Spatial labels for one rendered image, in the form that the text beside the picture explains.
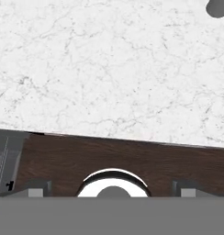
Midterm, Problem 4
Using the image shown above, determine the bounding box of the dark wood cupboard front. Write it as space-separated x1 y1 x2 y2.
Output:
13 132 224 198

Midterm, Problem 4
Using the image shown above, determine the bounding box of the white and black round knob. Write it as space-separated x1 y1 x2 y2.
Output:
74 167 152 198

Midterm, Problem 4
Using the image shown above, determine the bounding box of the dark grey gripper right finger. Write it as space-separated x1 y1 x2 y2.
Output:
172 179 224 198

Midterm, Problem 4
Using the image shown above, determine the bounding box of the grey dishwasher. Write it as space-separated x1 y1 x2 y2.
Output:
0 128 31 196

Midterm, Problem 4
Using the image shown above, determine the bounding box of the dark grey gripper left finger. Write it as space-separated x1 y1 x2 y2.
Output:
0 179 53 198

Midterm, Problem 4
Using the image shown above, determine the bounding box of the grey rounded object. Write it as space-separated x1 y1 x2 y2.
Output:
205 0 224 19

